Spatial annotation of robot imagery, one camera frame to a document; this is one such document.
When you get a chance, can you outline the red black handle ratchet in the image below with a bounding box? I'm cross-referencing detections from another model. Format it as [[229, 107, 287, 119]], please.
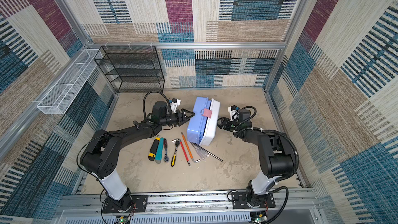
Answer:
[[163, 139, 169, 162]]

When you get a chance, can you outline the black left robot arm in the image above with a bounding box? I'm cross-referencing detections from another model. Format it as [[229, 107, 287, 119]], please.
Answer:
[[77, 90, 195, 213]]

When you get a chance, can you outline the white and blue toolbox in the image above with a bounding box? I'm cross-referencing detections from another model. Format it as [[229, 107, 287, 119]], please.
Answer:
[[187, 96, 221, 146]]

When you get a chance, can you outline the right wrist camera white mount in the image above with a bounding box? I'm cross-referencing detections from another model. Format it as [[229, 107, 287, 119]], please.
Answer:
[[228, 105, 239, 121]]

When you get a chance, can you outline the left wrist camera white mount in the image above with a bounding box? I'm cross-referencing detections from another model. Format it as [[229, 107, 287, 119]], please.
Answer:
[[169, 98, 181, 114]]

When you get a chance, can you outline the white wire mesh basket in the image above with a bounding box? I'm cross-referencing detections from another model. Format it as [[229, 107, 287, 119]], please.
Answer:
[[37, 49, 98, 115]]

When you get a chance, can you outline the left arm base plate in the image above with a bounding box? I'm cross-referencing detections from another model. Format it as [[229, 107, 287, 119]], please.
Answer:
[[102, 195, 148, 215]]

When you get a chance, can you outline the aluminium front rail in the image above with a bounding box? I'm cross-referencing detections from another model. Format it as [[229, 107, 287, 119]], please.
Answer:
[[55, 188, 320, 217]]

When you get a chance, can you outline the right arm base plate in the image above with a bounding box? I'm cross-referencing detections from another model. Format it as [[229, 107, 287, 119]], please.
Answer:
[[228, 191, 276, 209]]

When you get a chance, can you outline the red hex key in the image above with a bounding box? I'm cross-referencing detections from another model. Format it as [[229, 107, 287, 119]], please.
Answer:
[[180, 141, 191, 166]]

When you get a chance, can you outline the black hex key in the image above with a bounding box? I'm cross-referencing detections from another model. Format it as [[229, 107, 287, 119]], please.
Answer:
[[191, 143, 223, 162]]

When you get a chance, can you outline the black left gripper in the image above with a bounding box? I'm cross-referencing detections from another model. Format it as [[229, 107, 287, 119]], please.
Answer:
[[160, 109, 194, 128]]

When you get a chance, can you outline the black wire shelf rack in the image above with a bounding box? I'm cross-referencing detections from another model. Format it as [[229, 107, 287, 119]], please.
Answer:
[[94, 46, 165, 93]]

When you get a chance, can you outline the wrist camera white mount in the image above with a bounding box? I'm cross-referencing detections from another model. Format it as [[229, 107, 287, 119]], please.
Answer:
[[228, 105, 239, 121], [169, 98, 181, 114]]

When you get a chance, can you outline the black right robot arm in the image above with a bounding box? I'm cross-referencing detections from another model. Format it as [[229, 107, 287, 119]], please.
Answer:
[[217, 105, 299, 208]]

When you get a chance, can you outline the black yellow utility knife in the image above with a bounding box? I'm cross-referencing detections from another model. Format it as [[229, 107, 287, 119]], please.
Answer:
[[148, 136, 160, 161]]

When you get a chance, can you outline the teal utility knife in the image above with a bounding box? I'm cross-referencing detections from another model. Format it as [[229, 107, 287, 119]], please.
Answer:
[[155, 138, 164, 164]]

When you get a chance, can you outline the yellow black handle ratchet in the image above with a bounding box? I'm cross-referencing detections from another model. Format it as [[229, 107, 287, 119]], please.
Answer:
[[171, 139, 181, 167]]

